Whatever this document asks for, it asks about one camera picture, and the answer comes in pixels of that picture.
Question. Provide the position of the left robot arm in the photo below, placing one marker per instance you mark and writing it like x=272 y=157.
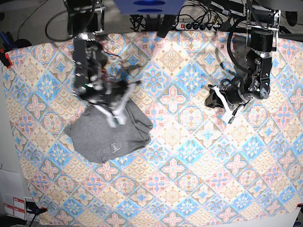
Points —
x=262 y=35

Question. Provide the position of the red clamp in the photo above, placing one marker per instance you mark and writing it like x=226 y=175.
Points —
x=5 y=59

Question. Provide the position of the white power strip red switch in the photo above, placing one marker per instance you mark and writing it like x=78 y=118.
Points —
x=197 y=26

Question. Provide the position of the blue box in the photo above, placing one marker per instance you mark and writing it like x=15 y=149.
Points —
x=133 y=7

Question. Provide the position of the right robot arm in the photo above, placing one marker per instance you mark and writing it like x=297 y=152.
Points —
x=92 y=82

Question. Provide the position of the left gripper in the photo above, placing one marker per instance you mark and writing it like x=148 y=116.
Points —
x=234 y=93

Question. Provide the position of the grey T-shirt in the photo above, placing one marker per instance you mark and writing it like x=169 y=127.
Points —
x=94 y=139

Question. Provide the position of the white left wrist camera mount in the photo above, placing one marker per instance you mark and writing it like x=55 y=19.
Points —
x=230 y=111

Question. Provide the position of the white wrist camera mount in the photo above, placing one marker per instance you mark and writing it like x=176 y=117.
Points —
x=114 y=110
x=230 y=111

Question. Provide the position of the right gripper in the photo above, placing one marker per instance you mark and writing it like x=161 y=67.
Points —
x=112 y=92

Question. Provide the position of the white box red labels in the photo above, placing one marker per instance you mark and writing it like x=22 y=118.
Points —
x=12 y=193

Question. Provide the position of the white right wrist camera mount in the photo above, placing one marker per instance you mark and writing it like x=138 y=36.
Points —
x=114 y=110

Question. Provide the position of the colourful patterned tablecloth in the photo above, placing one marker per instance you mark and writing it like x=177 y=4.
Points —
x=196 y=171

